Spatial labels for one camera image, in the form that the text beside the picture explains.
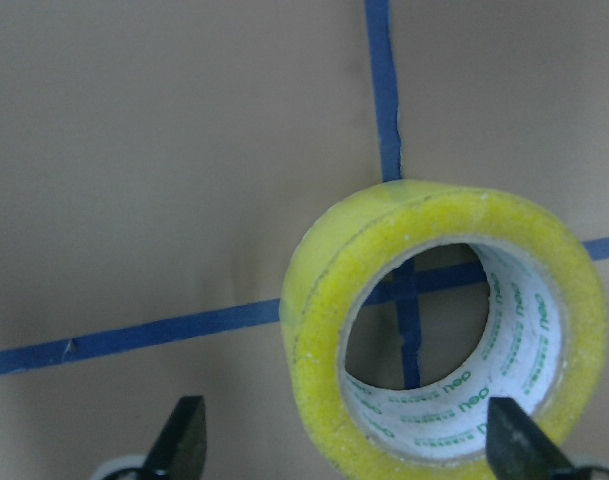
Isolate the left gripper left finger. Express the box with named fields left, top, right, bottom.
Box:
left=144, top=396, right=206, bottom=479

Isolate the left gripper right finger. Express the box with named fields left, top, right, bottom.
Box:
left=485, top=397, right=584, bottom=479

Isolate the yellow packing tape roll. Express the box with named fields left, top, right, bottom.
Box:
left=279, top=180, right=608, bottom=479

